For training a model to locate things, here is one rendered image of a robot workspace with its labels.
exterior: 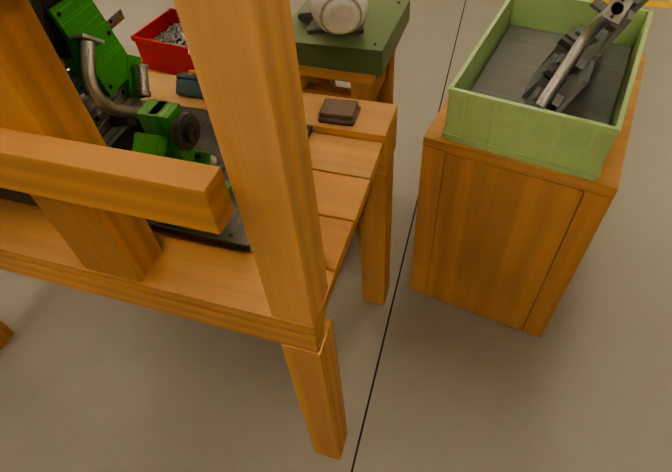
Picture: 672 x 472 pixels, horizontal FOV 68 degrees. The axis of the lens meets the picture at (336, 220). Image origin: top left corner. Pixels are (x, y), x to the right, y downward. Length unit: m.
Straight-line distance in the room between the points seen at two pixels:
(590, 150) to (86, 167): 1.11
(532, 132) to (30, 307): 2.04
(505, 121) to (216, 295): 0.84
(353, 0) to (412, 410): 1.31
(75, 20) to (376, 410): 1.44
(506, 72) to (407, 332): 0.99
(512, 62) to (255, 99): 1.22
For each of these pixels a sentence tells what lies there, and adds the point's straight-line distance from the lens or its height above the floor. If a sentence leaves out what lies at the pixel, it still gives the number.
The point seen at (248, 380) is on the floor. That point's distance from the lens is 1.92.
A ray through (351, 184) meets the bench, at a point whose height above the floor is 0.88.
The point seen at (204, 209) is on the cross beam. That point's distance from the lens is 0.69.
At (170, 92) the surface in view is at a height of 0.90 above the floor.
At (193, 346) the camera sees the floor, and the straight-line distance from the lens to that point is 2.04.
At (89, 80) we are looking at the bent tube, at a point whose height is 1.15.
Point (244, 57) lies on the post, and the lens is 0.56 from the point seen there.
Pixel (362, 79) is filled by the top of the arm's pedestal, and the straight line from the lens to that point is 1.63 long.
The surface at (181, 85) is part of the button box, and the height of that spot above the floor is 0.93.
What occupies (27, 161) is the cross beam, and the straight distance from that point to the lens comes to 0.85.
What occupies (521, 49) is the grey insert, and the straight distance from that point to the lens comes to 1.78.
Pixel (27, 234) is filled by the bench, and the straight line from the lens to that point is 1.35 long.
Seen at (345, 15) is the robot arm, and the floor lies 1.10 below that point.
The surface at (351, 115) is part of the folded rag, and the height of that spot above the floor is 0.93.
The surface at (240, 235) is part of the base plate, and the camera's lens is 1.10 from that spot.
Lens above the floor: 1.72
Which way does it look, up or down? 49 degrees down
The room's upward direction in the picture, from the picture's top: 5 degrees counter-clockwise
